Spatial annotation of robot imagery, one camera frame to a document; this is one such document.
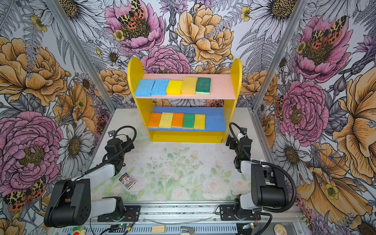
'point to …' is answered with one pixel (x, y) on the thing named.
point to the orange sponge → (154, 120)
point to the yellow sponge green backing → (188, 121)
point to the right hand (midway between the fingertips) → (236, 139)
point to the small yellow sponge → (199, 121)
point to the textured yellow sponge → (166, 120)
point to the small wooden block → (158, 229)
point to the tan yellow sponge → (177, 120)
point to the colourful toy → (77, 230)
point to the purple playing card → (127, 180)
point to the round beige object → (279, 229)
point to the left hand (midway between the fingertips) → (122, 144)
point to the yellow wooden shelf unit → (218, 120)
